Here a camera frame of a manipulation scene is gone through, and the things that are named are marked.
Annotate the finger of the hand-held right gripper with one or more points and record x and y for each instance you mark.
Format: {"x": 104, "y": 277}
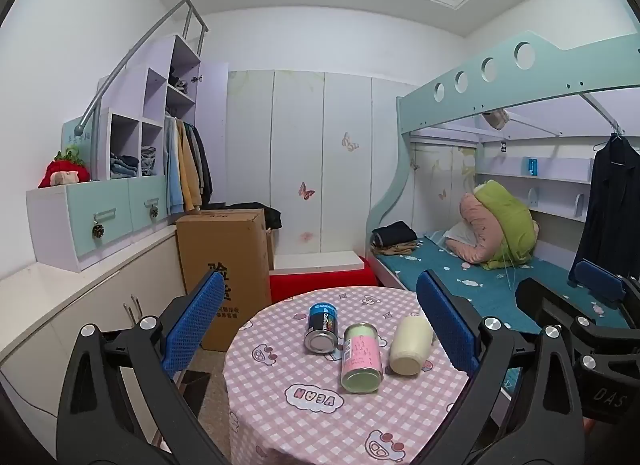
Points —
{"x": 600, "y": 280}
{"x": 542, "y": 302}

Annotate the white pillow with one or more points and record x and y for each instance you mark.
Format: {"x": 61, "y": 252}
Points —
{"x": 457, "y": 234}

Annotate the light blue hanging shirt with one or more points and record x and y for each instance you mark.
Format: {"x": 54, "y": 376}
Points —
{"x": 174, "y": 170}

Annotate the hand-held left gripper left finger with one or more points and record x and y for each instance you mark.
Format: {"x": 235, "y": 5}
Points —
{"x": 195, "y": 325}

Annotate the pine cone drawer ornament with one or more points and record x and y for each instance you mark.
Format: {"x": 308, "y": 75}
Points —
{"x": 98, "y": 231}
{"x": 154, "y": 211}

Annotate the blue printed bed sheet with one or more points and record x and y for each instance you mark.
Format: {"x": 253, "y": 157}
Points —
{"x": 450, "y": 272}

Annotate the pink green rolled duvet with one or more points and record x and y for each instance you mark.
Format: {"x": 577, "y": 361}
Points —
{"x": 475, "y": 225}

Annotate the white low cabinet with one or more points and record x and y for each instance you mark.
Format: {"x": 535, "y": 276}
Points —
{"x": 75, "y": 305}

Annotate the small blue box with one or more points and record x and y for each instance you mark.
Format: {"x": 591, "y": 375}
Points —
{"x": 530, "y": 166}

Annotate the folded tan clothes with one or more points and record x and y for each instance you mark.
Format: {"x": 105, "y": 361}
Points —
{"x": 400, "y": 249}

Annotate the pink and green can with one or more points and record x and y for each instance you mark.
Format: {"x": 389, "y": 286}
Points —
{"x": 361, "y": 360}

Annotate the grey hanging pouch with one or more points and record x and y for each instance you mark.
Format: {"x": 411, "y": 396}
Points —
{"x": 495, "y": 119}

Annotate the lilac stair shelf unit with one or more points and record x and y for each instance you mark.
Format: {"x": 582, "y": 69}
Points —
{"x": 150, "y": 95}

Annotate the hanging clothes on rack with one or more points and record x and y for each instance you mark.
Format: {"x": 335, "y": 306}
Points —
{"x": 189, "y": 170}

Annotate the red strawberry plush toy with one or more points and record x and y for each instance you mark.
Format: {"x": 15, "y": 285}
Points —
{"x": 62, "y": 172}

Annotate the white butterfly wardrobe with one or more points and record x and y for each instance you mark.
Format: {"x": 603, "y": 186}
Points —
{"x": 300, "y": 145}

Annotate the folded dark clothes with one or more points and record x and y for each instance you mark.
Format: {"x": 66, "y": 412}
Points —
{"x": 395, "y": 234}

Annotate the cream white cup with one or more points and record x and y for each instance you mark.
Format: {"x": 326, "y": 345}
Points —
{"x": 411, "y": 345}

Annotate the teal bunk bed frame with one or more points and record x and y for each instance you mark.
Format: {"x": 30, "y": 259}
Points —
{"x": 450, "y": 100}

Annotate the butterfly sticker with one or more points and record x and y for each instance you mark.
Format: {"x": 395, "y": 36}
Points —
{"x": 350, "y": 142}
{"x": 306, "y": 190}

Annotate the green pillow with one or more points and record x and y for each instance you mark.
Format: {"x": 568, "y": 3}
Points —
{"x": 507, "y": 215}

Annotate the white flat board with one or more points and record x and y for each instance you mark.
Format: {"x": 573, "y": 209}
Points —
{"x": 320, "y": 261}

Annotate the black cloth bundle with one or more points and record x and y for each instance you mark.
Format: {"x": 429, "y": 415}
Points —
{"x": 250, "y": 207}

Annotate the blue metal can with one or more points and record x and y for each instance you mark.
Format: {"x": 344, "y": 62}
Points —
{"x": 320, "y": 327}

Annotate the black hanging coat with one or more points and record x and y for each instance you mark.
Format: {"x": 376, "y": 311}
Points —
{"x": 610, "y": 205}

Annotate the dark clothes in cubby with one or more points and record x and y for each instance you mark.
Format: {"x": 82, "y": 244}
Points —
{"x": 177, "y": 84}

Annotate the teal drawer cabinet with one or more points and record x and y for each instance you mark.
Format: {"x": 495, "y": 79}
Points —
{"x": 75, "y": 225}

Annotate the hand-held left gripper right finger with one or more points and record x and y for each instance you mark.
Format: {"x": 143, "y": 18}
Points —
{"x": 445, "y": 325}

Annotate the folded jeans stack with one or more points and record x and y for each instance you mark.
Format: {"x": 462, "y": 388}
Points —
{"x": 149, "y": 160}
{"x": 124, "y": 166}

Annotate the pink checkered tablecloth round table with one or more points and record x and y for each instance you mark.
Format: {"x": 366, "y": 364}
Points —
{"x": 280, "y": 345}

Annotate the large cardboard box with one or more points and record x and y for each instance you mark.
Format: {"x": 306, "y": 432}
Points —
{"x": 220, "y": 255}

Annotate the grey metal handrail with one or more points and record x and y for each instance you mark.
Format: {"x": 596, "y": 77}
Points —
{"x": 130, "y": 62}

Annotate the dark hanging jacket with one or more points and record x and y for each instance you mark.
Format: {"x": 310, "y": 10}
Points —
{"x": 204, "y": 165}

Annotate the lilac wall shelves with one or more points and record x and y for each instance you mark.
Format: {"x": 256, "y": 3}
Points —
{"x": 545, "y": 177}

